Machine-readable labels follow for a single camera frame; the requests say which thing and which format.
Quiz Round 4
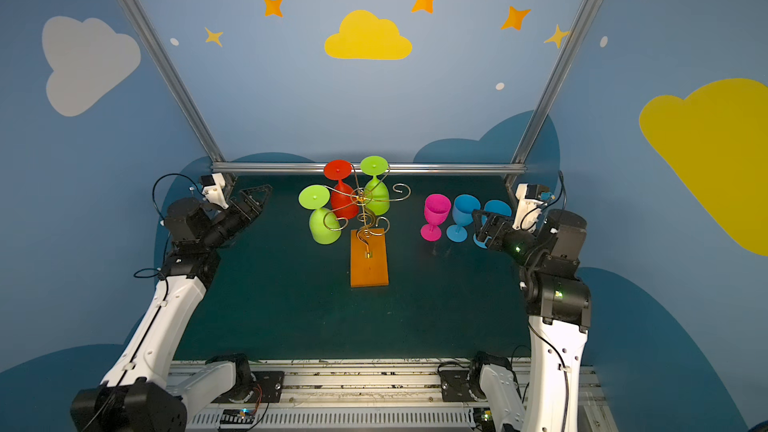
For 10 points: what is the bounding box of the blue wine glass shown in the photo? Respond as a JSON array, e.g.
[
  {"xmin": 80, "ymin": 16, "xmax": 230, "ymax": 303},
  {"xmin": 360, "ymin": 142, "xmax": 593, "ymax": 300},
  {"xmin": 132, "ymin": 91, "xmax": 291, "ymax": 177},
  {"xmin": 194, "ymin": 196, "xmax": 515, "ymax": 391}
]
[
  {"xmin": 446, "ymin": 194, "xmax": 481, "ymax": 243},
  {"xmin": 478, "ymin": 200, "xmax": 514, "ymax": 249}
]

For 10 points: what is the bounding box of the pink wine glass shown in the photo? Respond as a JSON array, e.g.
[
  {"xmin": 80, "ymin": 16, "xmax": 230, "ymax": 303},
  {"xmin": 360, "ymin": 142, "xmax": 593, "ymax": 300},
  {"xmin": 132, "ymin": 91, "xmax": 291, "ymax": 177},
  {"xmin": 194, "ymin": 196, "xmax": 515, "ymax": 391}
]
[{"xmin": 420, "ymin": 194, "xmax": 452, "ymax": 242}]

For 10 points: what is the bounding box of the green wine glass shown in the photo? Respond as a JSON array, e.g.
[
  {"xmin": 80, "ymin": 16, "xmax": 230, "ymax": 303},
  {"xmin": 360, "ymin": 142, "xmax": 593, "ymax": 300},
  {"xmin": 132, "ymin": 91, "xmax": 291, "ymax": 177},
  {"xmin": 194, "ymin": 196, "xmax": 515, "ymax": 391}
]
[
  {"xmin": 360, "ymin": 156, "xmax": 390, "ymax": 216},
  {"xmin": 298, "ymin": 185, "xmax": 341, "ymax": 245}
]

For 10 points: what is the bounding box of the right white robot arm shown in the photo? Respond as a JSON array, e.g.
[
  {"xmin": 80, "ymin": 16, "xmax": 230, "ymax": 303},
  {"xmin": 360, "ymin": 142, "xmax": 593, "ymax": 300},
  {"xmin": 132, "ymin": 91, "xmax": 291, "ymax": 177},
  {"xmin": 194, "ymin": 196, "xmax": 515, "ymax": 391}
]
[{"xmin": 468, "ymin": 209, "xmax": 592, "ymax": 431}]

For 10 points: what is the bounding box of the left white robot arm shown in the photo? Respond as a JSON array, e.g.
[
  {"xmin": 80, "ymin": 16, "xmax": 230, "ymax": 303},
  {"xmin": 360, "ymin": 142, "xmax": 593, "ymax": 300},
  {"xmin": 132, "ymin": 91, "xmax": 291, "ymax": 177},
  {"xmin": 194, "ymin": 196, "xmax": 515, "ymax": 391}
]
[{"xmin": 70, "ymin": 182, "xmax": 273, "ymax": 431}]

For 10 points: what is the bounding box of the red wine glass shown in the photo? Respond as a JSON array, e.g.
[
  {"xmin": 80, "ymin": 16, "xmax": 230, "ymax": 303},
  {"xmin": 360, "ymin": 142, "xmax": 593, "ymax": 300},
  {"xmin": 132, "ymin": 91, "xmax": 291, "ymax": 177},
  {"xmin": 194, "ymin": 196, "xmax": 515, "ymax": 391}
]
[{"xmin": 323, "ymin": 160, "xmax": 359, "ymax": 220}]

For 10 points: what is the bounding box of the orange wooden rack base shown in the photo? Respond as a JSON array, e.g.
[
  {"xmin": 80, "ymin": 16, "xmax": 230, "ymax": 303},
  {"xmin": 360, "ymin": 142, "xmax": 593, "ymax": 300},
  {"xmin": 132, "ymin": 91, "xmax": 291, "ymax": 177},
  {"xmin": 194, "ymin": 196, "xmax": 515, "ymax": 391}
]
[{"xmin": 350, "ymin": 228, "xmax": 389, "ymax": 288}]

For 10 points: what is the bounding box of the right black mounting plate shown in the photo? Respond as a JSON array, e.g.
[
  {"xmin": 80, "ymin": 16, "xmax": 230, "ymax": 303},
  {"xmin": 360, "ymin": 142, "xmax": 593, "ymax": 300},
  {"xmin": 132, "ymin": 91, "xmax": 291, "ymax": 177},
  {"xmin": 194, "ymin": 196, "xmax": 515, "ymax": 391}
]
[{"xmin": 438, "ymin": 369, "xmax": 486, "ymax": 403}]

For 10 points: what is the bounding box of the black mounting plate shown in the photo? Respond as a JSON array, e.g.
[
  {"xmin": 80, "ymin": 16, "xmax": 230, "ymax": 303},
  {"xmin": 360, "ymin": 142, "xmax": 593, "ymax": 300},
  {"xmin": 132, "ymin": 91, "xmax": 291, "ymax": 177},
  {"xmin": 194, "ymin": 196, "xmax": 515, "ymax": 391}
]
[
  {"xmin": 227, "ymin": 371, "xmax": 285, "ymax": 404},
  {"xmin": 438, "ymin": 369, "xmax": 486, "ymax": 403}
]

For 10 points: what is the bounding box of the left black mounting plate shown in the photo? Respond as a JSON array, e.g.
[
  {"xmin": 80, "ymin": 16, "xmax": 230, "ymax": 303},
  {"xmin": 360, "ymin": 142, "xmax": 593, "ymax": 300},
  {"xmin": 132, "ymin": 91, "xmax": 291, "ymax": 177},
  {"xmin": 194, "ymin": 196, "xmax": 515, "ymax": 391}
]
[{"xmin": 227, "ymin": 371, "xmax": 285, "ymax": 404}]

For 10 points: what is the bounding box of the right small circuit board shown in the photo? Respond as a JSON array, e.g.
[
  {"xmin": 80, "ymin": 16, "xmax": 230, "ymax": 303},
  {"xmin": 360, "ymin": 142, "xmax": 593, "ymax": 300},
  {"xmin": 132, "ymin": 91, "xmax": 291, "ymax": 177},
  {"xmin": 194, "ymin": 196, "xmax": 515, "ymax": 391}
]
[{"xmin": 473, "ymin": 408, "xmax": 495, "ymax": 432}]

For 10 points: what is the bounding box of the small circuit board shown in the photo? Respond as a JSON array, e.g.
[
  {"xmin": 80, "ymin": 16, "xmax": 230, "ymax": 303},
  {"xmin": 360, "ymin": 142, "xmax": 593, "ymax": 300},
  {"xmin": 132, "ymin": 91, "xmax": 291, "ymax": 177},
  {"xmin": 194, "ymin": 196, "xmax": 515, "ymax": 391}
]
[
  {"xmin": 217, "ymin": 408, "xmax": 257, "ymax": 430},
  {"xmin": 473, "ymin": 408, "xmax": 495, "ymax": 432}
]

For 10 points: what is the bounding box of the left small circuit board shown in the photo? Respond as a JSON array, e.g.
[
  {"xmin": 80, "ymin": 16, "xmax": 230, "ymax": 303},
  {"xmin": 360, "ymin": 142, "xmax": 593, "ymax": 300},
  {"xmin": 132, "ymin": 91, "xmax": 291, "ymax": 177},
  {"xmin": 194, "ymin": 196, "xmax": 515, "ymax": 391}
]
[{"xmin": 217, "ymin": 408, "xmax": 257, "ymax": 430}]

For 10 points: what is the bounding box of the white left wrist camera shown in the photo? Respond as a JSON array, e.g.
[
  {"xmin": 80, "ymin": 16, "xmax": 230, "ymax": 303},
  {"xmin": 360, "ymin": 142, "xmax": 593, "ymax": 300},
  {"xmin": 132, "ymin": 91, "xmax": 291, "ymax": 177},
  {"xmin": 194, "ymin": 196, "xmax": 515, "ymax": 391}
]
[{"xmin": 200, "ymin": 173, "xmax": 229, "ymax": 210}]

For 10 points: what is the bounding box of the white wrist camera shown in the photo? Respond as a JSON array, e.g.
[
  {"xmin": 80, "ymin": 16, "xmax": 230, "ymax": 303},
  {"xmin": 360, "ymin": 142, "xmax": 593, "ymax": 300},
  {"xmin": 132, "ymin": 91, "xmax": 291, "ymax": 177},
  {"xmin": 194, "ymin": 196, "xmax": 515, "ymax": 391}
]
[
  {"xmin": 200, "ymin": 173, "xmax": 229, "ymax": 210},
  {"xmin": 513, "ymin": 183, "xmax": 554, "ymax": 231}
]

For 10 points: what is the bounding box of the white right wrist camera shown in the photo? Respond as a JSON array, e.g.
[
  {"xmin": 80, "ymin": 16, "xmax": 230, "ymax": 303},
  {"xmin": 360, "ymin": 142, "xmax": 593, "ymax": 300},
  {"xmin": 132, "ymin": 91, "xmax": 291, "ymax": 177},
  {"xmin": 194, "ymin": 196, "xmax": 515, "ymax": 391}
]
[{"xmin": 513, "ymin": 183, "xmax": 554, "ymax": 231}]

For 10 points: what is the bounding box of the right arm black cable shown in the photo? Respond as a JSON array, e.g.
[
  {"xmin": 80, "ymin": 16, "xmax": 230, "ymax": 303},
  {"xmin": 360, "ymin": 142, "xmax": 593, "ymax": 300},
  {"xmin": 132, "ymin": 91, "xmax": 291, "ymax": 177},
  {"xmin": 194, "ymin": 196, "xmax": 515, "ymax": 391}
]
[{"xmin": 527, "ymin": 169, "xmax": 568, "ymax": 432}]

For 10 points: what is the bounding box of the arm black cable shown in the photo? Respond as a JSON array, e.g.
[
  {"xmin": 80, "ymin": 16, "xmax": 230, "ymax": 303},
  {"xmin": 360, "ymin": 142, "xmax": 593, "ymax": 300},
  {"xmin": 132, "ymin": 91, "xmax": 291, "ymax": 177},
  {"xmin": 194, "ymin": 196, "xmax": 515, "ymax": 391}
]
[
  {"xmin": 527, "ymin": 169, "xmax": 568, "ymax": 432},
  {"xmin": 131, "ymin": 172, "xmax": 205, "ymax": 280}
]

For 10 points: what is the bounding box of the horizontal aluminium back rail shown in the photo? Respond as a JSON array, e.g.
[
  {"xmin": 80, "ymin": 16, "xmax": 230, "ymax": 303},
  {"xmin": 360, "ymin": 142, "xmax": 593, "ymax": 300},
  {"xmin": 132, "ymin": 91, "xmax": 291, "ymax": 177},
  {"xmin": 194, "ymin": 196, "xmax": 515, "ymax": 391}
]
[{"xmin": 211, "ymin": 162, "xmax": 526, "ymax": 176}]

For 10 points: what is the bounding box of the gold wire glass rack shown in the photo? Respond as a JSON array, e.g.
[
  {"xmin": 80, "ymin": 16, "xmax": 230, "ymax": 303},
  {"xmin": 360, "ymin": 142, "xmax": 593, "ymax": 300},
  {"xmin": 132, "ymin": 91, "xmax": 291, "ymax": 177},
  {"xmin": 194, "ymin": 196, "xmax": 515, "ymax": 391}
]
[{"xmin": 337, "ymin": 163, "xmax": 412, "ymax": 234}]

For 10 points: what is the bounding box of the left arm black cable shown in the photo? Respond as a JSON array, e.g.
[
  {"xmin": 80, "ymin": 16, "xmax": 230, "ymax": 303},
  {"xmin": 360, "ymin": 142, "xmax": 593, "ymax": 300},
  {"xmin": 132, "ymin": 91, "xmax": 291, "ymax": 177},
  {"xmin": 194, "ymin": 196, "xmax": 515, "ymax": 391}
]
[{"xmin": 131, "ymin": 172, "xmax": 205, "ymax": 280}]

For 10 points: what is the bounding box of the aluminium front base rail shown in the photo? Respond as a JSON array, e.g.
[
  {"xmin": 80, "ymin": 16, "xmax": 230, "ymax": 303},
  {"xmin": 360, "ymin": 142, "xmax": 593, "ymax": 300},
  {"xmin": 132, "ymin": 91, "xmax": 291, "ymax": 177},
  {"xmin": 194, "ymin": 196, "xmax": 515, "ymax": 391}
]
[{"xmin": 98, "ymin": 358, "xmax": 601, "ymax": 432}]

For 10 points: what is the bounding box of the right aluminium corner post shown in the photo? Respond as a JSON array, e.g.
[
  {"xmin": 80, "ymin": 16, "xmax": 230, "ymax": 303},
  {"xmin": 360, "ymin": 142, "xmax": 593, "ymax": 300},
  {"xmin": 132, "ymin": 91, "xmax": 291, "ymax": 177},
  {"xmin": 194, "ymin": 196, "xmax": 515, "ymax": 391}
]
[{"xmin": 504, "ymin": 0, "xmax": 604, "ymax": 195}]

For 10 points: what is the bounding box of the aluminium corner post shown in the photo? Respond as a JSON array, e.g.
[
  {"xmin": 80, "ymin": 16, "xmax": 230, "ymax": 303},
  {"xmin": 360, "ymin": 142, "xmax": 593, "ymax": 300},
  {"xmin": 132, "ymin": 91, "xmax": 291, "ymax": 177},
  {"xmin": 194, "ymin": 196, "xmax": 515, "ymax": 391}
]
[
  {"xmin": 504, "ymin": 0, "xmax": 604, "ymax": 195},
  {"xmin": 117, "ymin": 0, "xmax": 226, "ymax": 171}
]

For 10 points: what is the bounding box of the left aluminium corner post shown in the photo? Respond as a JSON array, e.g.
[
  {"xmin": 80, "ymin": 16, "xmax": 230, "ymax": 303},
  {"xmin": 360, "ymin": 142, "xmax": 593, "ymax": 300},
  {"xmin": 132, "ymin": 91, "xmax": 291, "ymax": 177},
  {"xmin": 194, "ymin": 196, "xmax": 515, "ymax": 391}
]
[{"xmin": 117, "ymin": 0, "xmax": 226, "ymax": 171}]

